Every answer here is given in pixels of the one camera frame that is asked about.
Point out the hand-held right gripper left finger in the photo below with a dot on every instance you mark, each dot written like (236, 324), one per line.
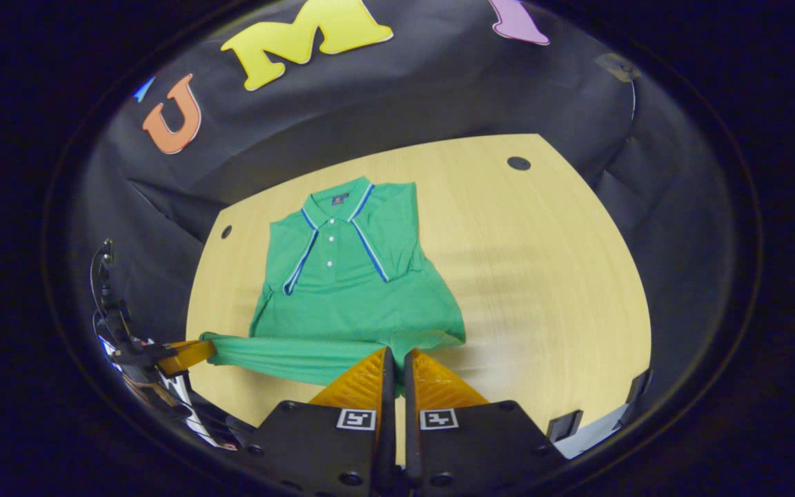
(388, 435)

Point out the grey tape patch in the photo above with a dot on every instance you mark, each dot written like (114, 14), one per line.
(617, 67)

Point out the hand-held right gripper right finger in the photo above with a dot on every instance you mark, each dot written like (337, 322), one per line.
(411, 442)

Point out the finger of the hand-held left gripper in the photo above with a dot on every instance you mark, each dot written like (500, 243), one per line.
(139, 355)

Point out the black rectangular block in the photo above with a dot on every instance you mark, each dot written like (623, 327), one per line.
(639, 386)
(564, 426)

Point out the black backdrop cloth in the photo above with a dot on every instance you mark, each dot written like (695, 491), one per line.
(370, 103)

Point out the green T-shirt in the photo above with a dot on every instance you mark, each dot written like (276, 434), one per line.
(342, 304)

